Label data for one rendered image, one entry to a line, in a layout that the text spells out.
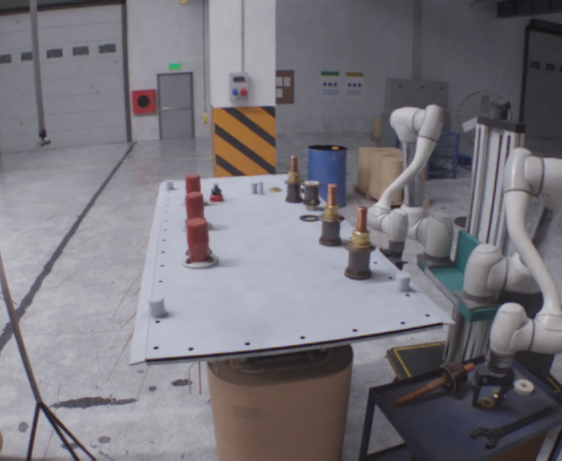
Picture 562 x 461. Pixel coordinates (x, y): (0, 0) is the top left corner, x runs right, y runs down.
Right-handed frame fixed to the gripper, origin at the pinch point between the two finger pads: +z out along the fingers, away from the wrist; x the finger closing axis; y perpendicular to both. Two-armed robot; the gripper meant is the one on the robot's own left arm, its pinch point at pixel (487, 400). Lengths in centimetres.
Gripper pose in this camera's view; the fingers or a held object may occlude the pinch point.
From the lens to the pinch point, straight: 167.4
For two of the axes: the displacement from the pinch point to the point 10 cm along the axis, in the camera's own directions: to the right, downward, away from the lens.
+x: 9.9, 0.5, -1.5
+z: 0.0, 9.4, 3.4
